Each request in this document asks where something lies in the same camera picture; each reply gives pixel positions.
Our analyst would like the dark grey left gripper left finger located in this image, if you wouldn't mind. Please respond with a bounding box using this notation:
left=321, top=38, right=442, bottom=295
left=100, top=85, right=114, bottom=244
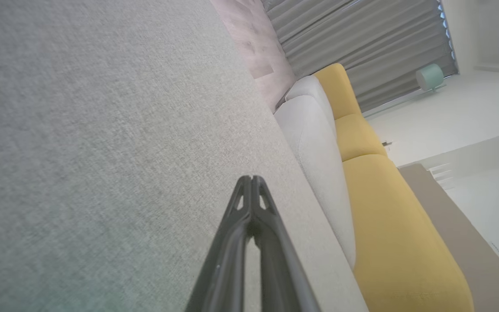
left=185, top=175, right=255, bottom=312

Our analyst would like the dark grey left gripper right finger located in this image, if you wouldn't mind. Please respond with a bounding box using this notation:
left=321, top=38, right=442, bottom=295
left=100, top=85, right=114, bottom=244
left=252, top=175, right=321, bottom=312

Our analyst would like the long grey sofa seat cushion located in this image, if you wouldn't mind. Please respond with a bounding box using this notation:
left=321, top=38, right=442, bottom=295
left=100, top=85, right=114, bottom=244
left=274, top=94, right=357, bottom=270

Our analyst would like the long yellow sofa back cushion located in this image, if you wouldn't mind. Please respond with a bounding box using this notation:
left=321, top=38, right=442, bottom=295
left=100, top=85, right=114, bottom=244
left=342, top=154, right=475, bottom=312

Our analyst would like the beige partition panel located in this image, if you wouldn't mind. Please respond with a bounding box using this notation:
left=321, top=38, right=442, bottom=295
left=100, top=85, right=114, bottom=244
left=398, top=163, right=499, bottom=312

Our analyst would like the mint green cylindrical lamp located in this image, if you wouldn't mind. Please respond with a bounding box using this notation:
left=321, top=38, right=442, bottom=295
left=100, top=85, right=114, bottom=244
left=415, top=63, right=446, bottom=92

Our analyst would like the grey pleated curtain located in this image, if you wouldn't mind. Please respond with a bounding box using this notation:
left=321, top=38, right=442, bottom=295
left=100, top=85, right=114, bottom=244
left=259, top=0, right=459, bottom=114

